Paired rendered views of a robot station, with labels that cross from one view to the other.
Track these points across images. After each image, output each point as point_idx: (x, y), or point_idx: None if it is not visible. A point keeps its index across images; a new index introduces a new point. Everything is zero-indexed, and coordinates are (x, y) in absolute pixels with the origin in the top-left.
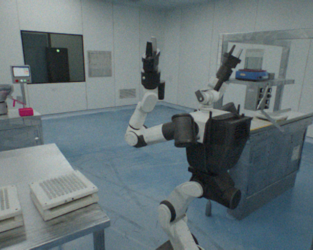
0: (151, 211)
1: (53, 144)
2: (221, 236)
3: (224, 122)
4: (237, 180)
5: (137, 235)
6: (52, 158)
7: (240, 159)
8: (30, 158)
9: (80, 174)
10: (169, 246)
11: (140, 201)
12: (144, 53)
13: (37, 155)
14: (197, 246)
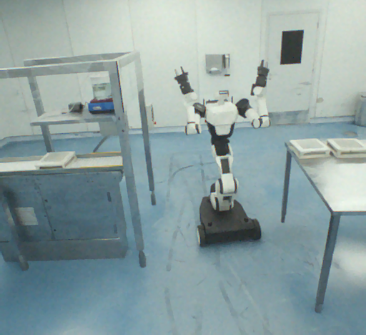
0: (193, 301)
1: (333, 207)
2: (161, 242)
3: (226, 99)
4: (121, 215)
5: (229, 278)
6: (326, 184)
7: (118, 193)
8: (350, 190)
9: (299, 148)
10: (222, 226)
11: (193, 329)
12: (266, 68)
13: (344, 191)
14: (216, 197)
